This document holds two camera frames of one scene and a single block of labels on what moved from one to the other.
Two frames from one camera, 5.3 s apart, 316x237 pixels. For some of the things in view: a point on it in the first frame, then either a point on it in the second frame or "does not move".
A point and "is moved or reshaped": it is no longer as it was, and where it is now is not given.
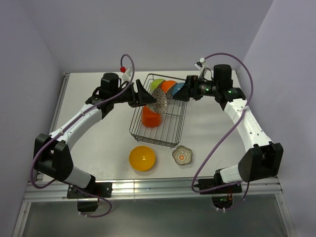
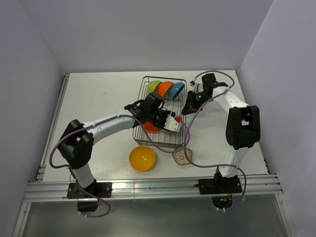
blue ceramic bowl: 176,87 does not move
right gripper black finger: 183,94 to 191,106
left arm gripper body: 129,96 to 159,117
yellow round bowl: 141,158 does not move
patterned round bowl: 160,105 is moved or reshaped
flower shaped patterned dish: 182,155 does not move
